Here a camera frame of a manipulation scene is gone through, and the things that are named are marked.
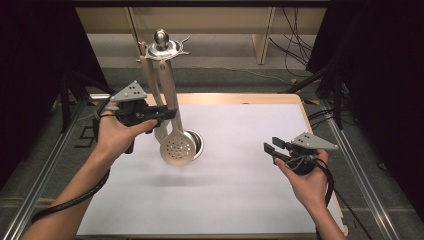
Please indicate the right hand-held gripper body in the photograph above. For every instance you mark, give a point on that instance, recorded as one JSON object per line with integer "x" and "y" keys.
{"x": 313, "y": 141}

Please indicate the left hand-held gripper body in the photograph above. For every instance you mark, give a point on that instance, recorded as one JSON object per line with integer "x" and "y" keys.
{"x": 130, "y": 93}

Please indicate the beige perforated skimmer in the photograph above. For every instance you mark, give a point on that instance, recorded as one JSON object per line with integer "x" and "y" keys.
{"x": 178, "y": 150}

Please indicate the metal utensil stand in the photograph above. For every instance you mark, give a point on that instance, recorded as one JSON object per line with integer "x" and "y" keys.
{"x": 162, "y": 38}

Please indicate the person's right hand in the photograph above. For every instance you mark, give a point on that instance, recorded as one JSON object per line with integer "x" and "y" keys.
{"x": 311, "y": 186}

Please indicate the person's left hand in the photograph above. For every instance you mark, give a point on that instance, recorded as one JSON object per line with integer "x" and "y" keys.
{"x": 113, "y": 136}

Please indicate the white paper sheet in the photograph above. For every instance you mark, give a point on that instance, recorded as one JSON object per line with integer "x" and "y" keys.
{"x": 233, "y": 166}

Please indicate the black metal stand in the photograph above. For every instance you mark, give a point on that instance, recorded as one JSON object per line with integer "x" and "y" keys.
{"x": 66, "y": 100}
{"x": 336, "y": 96}

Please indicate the black curtain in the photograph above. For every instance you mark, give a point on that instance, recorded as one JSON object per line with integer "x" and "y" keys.
{"x": 383, "y": 83}
{"x": 33, "y": 66}

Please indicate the beige wooden background table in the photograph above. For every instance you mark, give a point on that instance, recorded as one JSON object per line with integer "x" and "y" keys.
{"x": 216, "y": 20}

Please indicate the metal floor rail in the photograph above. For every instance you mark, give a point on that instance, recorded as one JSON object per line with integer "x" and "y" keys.
{"x": 363, "y": 180}
{"x": 33, "y": 196}

